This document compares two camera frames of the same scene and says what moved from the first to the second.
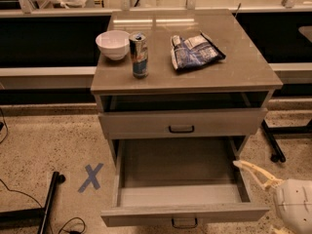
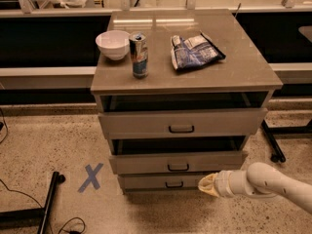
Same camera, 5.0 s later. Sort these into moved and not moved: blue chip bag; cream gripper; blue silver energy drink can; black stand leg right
Moved: cream gripper
Not moved: blue chip bag; black stand leg right; blue silver energy drink can
